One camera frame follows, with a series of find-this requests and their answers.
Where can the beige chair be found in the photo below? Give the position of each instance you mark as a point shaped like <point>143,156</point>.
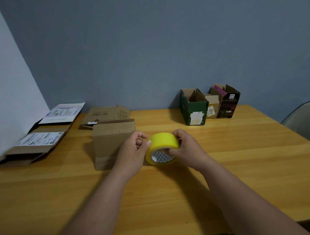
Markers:
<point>299,121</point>

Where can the pink and black carton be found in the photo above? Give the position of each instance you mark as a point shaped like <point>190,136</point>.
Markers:
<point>228,101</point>

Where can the brown carton with label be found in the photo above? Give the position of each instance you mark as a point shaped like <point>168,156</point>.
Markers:
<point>106,142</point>

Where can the yellow tape roll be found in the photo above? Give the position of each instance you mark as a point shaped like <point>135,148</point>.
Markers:
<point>162,140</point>

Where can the person's left hand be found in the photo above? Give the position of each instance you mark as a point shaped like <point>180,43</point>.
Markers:
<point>132,157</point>

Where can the person's right hand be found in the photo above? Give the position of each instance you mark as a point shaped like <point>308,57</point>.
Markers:
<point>191,152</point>

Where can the black box white label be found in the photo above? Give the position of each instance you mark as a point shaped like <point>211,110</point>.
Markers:
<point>63,112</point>

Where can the small brown cardboard box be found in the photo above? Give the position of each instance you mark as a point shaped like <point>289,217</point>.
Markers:
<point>213,106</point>

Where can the green box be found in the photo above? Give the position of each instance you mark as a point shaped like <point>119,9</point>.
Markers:
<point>193,109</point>

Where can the person's right forearm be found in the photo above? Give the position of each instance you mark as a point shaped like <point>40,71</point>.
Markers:
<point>249,203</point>

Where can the person's left forearm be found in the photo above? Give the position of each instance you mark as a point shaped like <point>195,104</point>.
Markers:
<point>97,208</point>

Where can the plain brown carton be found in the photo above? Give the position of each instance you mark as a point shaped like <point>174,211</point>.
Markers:
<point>104,113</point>

